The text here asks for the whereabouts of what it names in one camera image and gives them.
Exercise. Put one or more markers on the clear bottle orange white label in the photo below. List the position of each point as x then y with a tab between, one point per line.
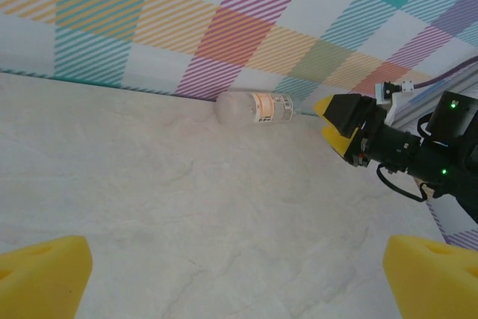
254	108

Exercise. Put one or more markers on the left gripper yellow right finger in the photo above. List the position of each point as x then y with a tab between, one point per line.
433	281

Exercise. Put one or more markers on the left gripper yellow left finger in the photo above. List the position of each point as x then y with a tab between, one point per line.
41	281

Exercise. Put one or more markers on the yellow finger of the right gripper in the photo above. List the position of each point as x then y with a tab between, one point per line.
341	143
347	111

